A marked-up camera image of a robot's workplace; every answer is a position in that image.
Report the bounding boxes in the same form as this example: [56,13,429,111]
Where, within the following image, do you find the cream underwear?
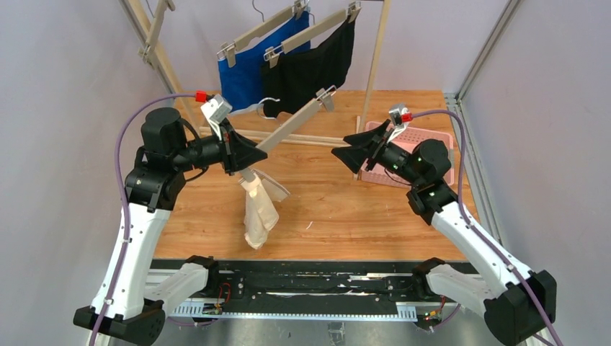
[239,168,290,249]

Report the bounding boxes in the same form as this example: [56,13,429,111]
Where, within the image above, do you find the black underwear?
[260,20,356,118]

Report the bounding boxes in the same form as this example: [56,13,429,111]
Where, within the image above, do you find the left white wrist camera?
[200,94,233,125]

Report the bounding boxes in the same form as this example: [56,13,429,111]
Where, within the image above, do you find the beige hanger with black underwear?
[263,1,362,68]

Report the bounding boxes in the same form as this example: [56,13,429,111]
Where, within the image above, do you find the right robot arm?
[331,121,557,345]

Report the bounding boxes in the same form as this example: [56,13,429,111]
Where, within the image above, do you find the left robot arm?
[73,107,267,345]

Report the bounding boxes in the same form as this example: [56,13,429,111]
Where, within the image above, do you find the beige hanger with cream underwear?
[238,84,338,185]

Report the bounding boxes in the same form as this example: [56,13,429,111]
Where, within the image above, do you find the empty beige clip hanger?
[138,0,176,67]

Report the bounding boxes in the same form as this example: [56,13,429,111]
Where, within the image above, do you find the pink plastic basket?
[360,125,455,188]

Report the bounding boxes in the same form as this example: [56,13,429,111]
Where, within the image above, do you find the purple cable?
[401,109,566,346]
[88,90,207,346]

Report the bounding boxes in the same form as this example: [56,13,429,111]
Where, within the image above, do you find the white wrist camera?
[388,103,412,142]
[200,94,233,125]

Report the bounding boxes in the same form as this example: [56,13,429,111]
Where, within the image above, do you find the beige hanger with blue underwear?
[216,1,309,68]

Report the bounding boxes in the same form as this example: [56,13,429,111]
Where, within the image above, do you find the blue underwear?
[218,11,310,114]

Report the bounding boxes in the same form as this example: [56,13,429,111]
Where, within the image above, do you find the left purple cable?
[88,90,207,346]

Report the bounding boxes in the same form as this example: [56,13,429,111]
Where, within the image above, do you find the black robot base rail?
[107,259,507,323]

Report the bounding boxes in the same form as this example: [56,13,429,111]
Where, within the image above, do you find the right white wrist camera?
[388,103,412,142]

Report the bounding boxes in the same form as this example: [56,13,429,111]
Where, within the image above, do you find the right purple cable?
[401,109,566,346]

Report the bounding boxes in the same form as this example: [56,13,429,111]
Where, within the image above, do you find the wooden clothes rack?
[119,0,393,182]

